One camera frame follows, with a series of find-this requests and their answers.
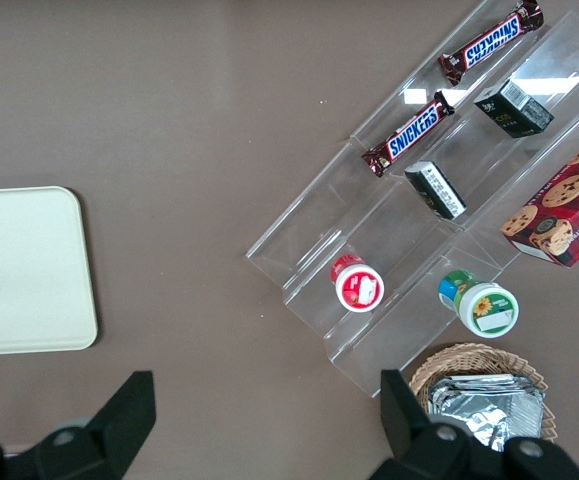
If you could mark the aluminium foil container stack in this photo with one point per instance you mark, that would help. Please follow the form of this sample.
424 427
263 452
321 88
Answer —
489 405

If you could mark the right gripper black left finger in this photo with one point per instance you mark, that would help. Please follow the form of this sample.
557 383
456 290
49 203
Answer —
109 435

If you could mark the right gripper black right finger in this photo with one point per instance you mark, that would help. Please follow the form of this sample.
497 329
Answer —
414 445

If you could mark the light wicker basket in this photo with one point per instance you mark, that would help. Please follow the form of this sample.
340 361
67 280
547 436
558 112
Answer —
464 357

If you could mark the red chocolate chip cookie box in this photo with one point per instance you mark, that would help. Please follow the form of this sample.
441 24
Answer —
564 210

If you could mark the green lidded sunflower jar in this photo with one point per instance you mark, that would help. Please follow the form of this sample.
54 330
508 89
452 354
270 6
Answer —
486 307

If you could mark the beige plastic tray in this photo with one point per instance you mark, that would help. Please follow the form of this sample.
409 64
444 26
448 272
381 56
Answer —
24 270

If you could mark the red lidded small jar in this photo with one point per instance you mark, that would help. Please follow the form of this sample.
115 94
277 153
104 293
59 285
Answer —
359 289

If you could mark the small dark green box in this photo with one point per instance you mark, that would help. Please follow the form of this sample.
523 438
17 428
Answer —
436 192
511 110

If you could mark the Snickers chocolate bar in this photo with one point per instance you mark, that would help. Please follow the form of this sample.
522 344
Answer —
491 42
411 131

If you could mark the clear acrylic stepped display stand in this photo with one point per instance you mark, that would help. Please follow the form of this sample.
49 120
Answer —
319 225

